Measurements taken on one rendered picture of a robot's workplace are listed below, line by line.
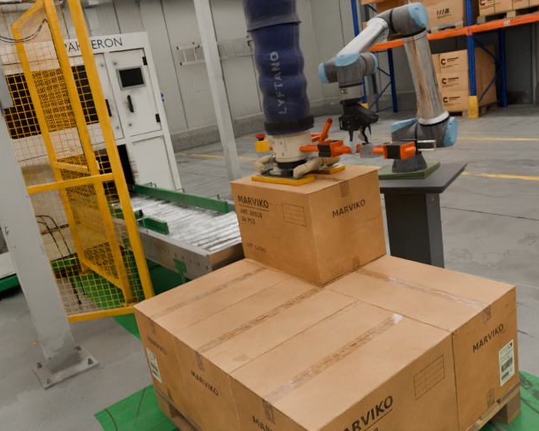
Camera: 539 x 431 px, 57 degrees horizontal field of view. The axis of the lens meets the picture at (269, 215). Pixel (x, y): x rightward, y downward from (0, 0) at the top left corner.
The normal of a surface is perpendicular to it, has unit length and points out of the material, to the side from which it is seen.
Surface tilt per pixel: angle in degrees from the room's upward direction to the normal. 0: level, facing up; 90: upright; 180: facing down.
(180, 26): 90
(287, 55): 76
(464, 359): 90
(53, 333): 90
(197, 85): 90
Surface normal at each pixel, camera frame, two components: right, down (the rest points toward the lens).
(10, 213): 0.59, 0.12
